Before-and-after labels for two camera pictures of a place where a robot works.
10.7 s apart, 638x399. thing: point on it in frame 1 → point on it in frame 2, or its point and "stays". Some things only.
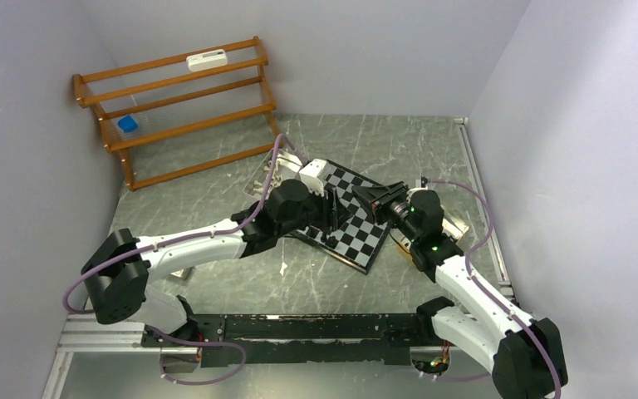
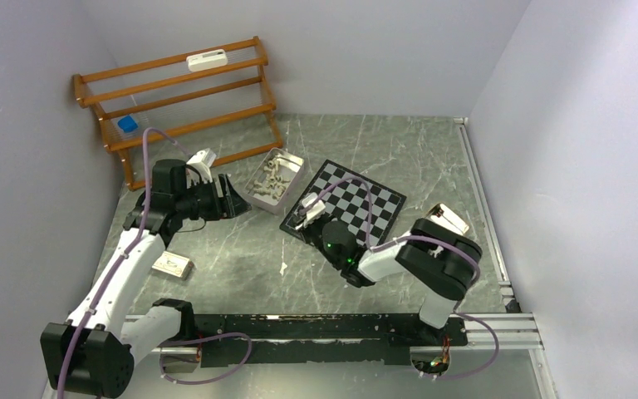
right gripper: [377, 199] → [306, 229]
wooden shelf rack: [176, 115] stays
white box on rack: [207, 60] stays
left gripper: [333, 212] → [230, 204]
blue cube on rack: [127, 124] stays
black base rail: [224, 340] stays
